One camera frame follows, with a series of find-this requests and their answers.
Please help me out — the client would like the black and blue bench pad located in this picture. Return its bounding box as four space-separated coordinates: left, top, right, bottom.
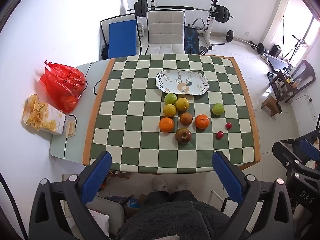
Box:
184 25 200 55

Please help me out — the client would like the black looped cord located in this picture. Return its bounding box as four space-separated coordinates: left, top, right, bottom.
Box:
93 79 103 96

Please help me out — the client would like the potato chip box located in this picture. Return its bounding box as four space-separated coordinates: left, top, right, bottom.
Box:
22 94 77 137

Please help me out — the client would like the dark red apple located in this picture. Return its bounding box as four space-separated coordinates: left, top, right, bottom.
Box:
175 128 192 144

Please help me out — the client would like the green apple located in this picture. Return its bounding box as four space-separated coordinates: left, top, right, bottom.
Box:
164 93 177 105
212 102 225 116

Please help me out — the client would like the white padded chair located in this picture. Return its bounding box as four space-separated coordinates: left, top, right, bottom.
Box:
144 10 187 55

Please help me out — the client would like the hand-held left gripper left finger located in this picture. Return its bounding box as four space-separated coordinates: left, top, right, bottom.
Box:
29 151 112 240

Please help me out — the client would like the treadmill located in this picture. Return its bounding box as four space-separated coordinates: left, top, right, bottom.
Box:
262 53 293 72

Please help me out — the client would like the white weight rack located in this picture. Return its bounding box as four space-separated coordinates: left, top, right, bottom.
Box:
149 0 220 55

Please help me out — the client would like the wooden stool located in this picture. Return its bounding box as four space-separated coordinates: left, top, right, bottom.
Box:
261 96 282 117

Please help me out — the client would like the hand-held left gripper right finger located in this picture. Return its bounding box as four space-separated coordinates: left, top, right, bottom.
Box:
212 151 295 240

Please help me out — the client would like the black speaker box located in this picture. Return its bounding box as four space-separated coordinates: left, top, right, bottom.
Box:
272 44 283 58

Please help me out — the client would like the red plastic bag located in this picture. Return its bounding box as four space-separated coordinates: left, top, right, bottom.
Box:
39 60 87 114

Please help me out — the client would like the black tripod stand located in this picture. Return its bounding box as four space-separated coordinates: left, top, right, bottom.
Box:
281 34 310 63

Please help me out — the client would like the yellow citrus fruit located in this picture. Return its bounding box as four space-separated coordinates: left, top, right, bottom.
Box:
163 104 177 118
174 97 190 112

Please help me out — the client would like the grey fuzzy slipper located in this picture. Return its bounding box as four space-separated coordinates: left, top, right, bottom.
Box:
175 177 190 192
152 176 167 192

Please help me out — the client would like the grey chair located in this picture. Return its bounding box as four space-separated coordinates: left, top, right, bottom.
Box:
86 195 127 240

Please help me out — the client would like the green checkered tablecloth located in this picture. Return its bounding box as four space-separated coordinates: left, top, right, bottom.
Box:
82 54 261 175

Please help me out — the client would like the black cable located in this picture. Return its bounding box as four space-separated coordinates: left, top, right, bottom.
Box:
0 174 27 240

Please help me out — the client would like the orange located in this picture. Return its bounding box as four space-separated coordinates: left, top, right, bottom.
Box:
195 114 210 130
159 117 174 133

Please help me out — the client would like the small floor barbell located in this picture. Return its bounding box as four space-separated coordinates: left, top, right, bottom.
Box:
226 29 265 55

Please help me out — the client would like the dark wooden chair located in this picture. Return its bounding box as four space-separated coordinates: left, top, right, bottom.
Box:
269 59 316 104

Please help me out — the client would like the brown round fruit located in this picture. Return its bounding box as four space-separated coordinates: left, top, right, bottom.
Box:
179 112 193 126

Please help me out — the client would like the floral oval plate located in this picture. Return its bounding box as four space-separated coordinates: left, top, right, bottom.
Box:
155 69 210 96

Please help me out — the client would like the person's dark fleece clothing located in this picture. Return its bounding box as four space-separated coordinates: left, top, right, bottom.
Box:
116 190 250 240

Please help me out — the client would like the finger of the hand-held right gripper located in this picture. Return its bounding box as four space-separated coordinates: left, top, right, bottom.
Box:
272 141 305 173
299 137 320 162

